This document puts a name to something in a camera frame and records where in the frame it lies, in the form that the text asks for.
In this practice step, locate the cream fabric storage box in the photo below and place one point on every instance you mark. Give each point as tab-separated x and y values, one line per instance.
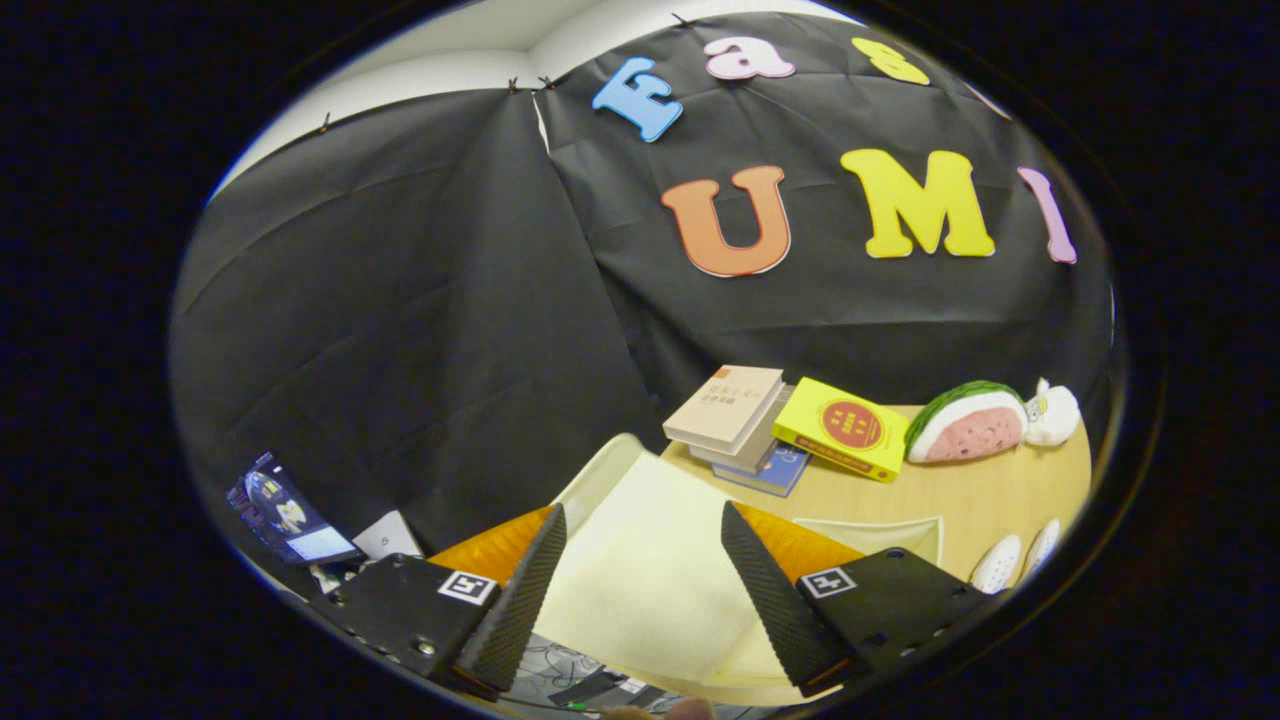
650	570

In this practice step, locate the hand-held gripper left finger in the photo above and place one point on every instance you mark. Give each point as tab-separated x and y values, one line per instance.
525	610

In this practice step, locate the blue cover book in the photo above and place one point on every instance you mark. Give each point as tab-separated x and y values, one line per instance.
775	478

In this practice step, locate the open laptop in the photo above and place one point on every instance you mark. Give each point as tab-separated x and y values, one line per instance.
290	515

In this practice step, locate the yellow book red circle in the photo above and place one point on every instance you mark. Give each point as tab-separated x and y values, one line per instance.
850	425

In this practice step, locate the white striped canvas shoe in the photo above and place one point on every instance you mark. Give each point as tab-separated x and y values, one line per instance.
996	565
1042	548

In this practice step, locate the beige cover book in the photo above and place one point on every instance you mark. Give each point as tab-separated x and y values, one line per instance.
725	405

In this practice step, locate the white paper sheet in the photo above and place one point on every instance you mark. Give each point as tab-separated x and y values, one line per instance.
388	538

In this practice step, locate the grey cover book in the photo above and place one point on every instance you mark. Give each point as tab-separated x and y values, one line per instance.
762	450

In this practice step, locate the watermelon slice plush toy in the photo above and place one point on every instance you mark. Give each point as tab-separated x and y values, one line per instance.
965	425

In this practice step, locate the white plush toy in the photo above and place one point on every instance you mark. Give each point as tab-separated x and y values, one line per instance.
1055	415

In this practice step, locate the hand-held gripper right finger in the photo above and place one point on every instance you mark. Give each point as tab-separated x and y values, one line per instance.
775	610

